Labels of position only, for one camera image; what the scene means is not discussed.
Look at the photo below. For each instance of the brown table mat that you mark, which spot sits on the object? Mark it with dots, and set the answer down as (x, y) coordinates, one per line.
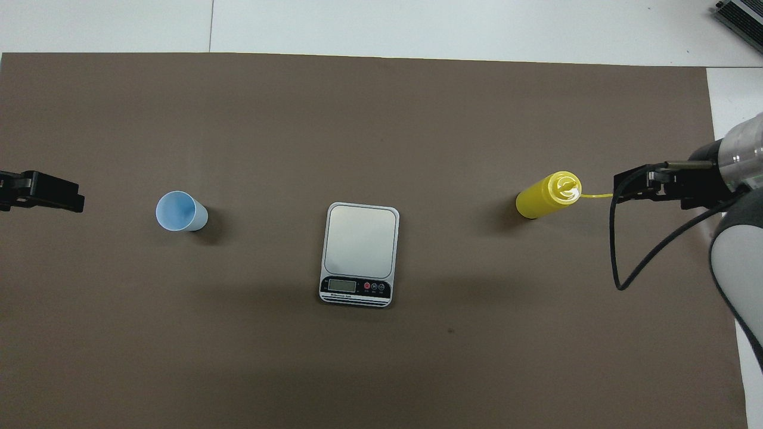
(381, 119)

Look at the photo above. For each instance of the silver digital kitchen scale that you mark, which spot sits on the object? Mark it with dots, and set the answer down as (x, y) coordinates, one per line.
(360, 238)

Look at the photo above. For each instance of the grey metal device box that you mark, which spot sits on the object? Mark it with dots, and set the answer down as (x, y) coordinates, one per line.
(745, 15)

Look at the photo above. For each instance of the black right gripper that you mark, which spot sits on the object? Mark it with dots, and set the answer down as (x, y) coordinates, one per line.
(706, 179)

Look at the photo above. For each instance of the yellow squeeze seasoning bottle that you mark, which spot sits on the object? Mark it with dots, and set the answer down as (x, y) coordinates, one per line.
(539, 202)

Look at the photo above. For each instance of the light blue plastic cup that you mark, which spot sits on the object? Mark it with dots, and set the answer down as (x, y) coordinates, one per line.
(176, 211)

